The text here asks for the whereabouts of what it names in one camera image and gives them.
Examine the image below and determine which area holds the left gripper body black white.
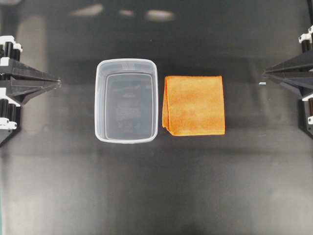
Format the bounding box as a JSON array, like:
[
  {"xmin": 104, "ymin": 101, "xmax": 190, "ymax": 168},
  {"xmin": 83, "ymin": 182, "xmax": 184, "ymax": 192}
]
[{"xmin": 0, "ymin": 36, "xmax": 22, "ymax": 146}]

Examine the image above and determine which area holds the clear plastic container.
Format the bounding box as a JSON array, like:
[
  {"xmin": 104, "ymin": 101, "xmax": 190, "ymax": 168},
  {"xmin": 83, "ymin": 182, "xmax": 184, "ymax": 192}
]
[{"xmin": 94, "ymin": 58, "xmax": 158, "ymax": 144}]

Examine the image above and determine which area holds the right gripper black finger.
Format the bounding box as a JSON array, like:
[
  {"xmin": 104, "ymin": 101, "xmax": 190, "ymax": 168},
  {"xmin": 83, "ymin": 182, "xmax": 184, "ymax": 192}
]
[
  {"xmin": 263, "ymin": 50, "xmax": 313, "ymax": 76},
  {"xmin": 263, "ymin": 73, "xmax": 313, "ymax": 98}
]

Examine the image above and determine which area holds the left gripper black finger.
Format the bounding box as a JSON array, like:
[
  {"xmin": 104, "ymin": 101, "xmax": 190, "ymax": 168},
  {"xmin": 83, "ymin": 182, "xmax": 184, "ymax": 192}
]
[
  {"xmin": 0, "ymin": 60, "xmax": 61, "ymax": 84},
  {"xmin": 9, "ymin": 83, "xmax": 61, "ymax": 106}
]

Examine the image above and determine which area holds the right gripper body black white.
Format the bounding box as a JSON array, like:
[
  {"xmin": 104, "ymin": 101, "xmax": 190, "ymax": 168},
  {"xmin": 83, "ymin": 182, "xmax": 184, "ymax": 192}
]
[{"xmin": 299, "ymin": 25, "xmax": 313, "ymax": 136}]

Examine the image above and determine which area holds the folded orange towel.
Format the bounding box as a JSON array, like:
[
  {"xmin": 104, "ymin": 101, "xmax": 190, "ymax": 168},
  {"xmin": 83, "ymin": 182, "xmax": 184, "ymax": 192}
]
[{"xmin": 162, "ymin": 75, "xmax": 225, "ymax": 136}]

